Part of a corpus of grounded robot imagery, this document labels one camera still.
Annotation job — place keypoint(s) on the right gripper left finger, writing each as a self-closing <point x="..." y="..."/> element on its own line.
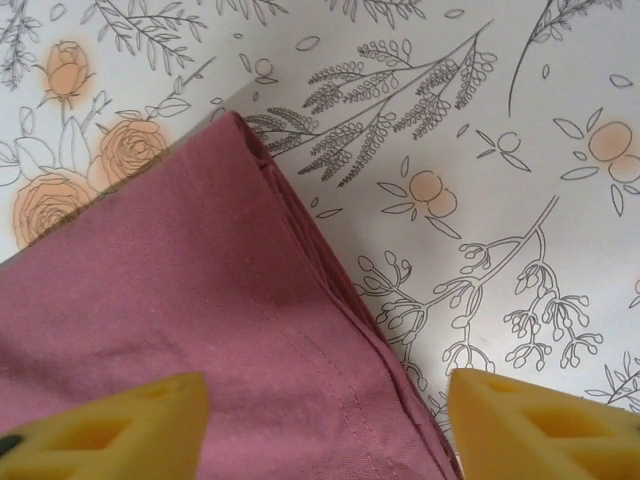
<point x="100" y="440"/>

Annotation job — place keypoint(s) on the maroon t-shirt with shine print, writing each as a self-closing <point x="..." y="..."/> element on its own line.
<point x="175" y="300"/>

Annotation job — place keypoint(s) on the floral print table cover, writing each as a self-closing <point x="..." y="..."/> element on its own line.
<point x="450" y="100"/>

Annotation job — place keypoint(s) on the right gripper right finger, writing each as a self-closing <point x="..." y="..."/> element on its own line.
<point x="550" y="440"/>

